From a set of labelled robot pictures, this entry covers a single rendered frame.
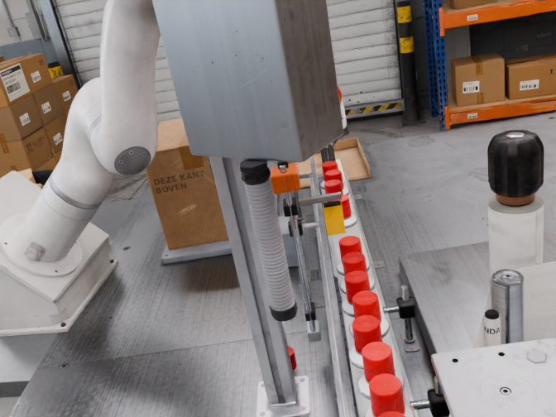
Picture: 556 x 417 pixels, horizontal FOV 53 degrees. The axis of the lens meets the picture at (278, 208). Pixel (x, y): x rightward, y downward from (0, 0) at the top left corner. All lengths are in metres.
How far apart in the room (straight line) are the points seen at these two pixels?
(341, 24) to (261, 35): 4.54
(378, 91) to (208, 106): 4.61
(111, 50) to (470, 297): 0.77
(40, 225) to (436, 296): 0.82
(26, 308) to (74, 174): 0.33
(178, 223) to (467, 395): 1.07
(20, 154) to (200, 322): 3.37
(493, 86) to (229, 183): 4.03
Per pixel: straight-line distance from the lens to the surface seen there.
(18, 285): 1.33
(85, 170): 1.22
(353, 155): 1.94
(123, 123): 1.08
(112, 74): 1.06
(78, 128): 1.23
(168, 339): 1.19
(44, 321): 1.36
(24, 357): 1.32
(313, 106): 0.61
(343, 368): 0.81
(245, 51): 0.60
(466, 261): 1.18
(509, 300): 0.78
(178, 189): 1.42
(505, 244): 0.98
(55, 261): 1.36
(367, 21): 5.12
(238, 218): 0.78
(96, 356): 1.22
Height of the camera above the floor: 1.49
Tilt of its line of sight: 24 degrees down
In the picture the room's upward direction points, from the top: 11 degrees counter-clockwise
